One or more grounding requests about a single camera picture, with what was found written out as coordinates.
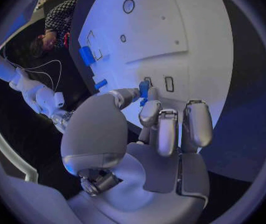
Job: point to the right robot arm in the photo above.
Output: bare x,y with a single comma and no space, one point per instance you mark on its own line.
39,95

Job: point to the blue plug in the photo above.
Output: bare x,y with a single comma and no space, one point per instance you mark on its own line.
144,89

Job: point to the white task board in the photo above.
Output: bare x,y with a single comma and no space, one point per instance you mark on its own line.
146,46

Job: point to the blue peg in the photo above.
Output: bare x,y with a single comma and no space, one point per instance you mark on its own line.
100,84

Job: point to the person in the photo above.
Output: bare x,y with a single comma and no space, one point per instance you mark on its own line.
58,22

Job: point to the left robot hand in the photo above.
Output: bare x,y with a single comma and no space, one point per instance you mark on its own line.
132,171

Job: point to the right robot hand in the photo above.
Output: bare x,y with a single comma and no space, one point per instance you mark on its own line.
61,120

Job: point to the blue block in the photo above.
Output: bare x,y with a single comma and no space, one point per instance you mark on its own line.
86,56

